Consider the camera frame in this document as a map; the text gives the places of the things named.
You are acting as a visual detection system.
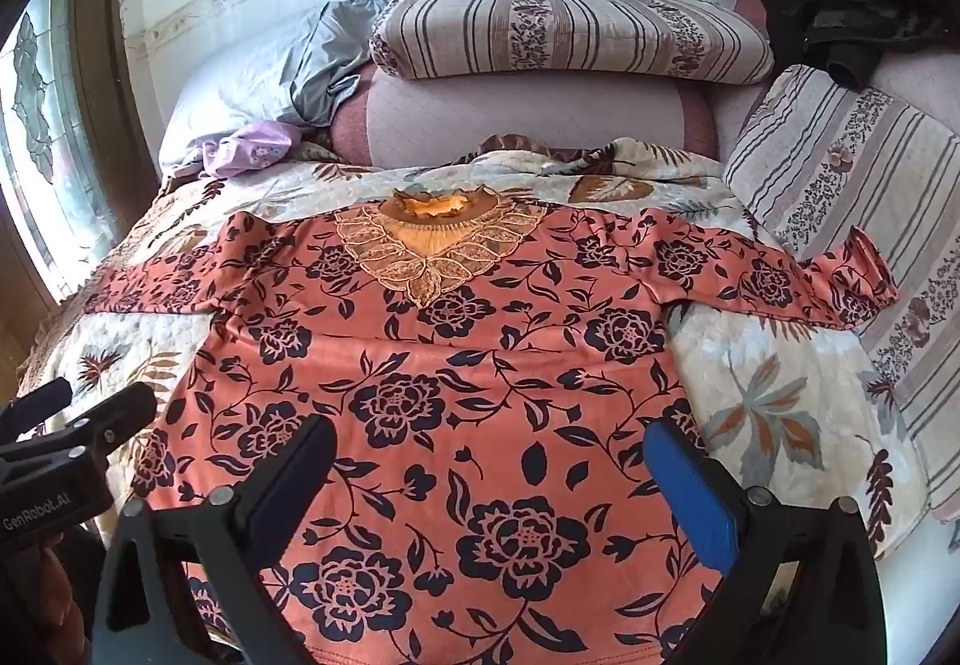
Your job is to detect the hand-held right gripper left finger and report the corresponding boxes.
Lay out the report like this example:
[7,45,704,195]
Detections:
[94,416,338,665]

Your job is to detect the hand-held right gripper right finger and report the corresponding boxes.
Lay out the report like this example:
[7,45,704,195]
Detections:
[646,417,890,665]

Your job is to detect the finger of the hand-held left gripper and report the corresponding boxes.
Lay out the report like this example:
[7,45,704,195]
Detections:
[66,384,157,450]
[0,380,74,441]

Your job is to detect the orange floral shirt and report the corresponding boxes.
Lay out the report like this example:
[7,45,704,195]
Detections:
[82,185,899,665]

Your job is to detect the black clothes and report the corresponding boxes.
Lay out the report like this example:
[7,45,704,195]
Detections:
[720,0,953,91]

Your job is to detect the leaf print blanket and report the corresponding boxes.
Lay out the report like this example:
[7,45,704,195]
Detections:
[15,136,931,665]

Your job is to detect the patterned glass window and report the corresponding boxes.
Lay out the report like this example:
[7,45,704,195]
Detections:
[0,0,113,306]

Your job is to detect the purple printed cloth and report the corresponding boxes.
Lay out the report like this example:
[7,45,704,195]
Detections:
[199,119,297,179]

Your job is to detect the striped floral pillow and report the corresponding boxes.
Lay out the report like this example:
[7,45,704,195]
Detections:
[724,64,960,523]

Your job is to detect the grey pillow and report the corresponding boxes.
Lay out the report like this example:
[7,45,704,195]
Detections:
[157,0,391,175]

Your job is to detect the striped bolster pillow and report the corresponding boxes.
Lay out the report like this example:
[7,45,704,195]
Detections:
[369,0,775,85]

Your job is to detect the wooden window frame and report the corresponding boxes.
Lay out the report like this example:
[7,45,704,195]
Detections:
[67,0,162,261]

